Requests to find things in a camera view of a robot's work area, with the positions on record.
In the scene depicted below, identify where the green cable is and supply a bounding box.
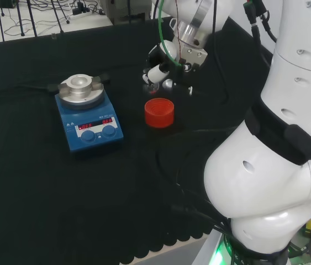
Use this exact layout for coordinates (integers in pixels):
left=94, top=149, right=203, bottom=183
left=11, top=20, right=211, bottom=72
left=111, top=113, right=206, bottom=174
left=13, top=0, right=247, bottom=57
left=157, top=0, right=186, bottom=68

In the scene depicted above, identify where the white power strip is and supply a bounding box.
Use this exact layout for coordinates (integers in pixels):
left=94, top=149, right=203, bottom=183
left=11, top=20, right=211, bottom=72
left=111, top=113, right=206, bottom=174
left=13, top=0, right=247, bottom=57
left=67, top=7, right=93, bottom=19

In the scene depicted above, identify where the grey equipment box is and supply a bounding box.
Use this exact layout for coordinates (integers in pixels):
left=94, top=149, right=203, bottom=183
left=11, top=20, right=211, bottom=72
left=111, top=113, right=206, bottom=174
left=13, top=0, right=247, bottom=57
left=108, top=0, right=156, bottom=26

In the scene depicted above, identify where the black cable bundle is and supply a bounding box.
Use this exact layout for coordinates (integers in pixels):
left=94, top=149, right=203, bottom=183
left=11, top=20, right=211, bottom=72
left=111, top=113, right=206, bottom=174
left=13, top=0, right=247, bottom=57
left=154, top=125, right=235, bottom=241

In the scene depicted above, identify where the black tripod leg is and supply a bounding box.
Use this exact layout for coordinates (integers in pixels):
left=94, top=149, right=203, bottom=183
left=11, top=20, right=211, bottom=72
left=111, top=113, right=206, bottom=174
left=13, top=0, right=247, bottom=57
left=52, top=0, right=65, bottom=35
left=15, top=0, right=25, bottom=37
left=29, top=0, right=39, bottom=38
left=0, top=0, right=7, bottom=43

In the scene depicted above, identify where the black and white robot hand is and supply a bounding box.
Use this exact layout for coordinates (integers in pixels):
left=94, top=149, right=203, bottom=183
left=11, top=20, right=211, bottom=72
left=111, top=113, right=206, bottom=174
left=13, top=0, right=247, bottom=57
left=143, top=40, right=201, bottom=97

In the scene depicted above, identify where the clear glass round-bottom flask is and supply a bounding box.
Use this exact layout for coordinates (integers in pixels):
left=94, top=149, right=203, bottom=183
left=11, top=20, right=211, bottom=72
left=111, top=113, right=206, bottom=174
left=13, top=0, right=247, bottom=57
left=142, top=69, right=161, bottom=96

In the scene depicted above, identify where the black bench cloth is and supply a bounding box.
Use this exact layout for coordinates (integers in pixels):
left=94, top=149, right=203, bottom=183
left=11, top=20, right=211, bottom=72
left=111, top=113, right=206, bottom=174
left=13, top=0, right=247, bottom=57
left=0, top=15, right=273, bottom=265

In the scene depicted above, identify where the heater with blue base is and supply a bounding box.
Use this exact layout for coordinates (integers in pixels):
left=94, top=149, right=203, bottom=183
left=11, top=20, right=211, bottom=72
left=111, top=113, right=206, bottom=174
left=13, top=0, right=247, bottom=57
left=46, top=72, right=125, bottom=155

